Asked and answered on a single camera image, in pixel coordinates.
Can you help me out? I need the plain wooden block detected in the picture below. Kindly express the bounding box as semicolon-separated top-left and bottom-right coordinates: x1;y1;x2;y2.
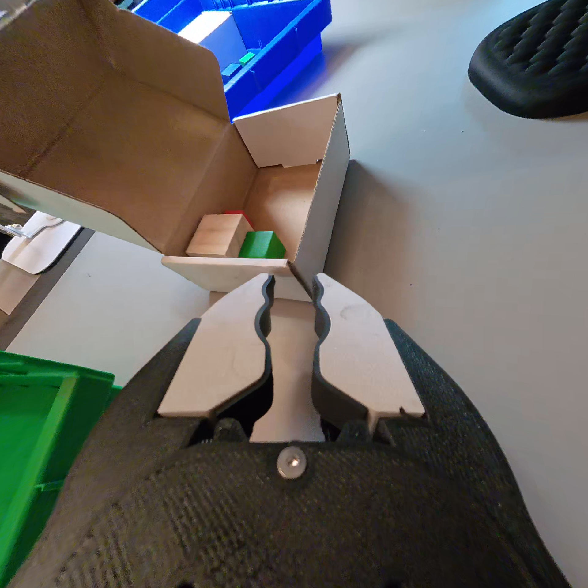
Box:
186;214;254;257

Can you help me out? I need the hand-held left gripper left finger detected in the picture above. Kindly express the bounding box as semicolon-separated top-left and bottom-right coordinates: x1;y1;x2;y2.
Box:
157;273;276;442

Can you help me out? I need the blue plastic bin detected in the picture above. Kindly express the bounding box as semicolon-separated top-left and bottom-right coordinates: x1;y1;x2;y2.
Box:
117;0;332;124

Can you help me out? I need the grey desk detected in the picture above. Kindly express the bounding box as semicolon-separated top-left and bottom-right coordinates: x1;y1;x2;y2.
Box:
0;0;588;588

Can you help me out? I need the white cardboard box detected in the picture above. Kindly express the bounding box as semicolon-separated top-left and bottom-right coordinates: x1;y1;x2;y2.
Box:
177;10;250;65
0;0;352;304

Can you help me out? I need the green plastic bin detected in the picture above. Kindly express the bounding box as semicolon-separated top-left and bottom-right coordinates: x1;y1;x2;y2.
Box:
0;350;124;588

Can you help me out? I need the black wrist rest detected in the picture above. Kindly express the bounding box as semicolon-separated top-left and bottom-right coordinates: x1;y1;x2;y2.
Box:
468;0;588;120

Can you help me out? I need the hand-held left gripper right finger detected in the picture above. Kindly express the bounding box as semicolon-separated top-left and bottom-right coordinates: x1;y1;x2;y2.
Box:
311;273;427;441

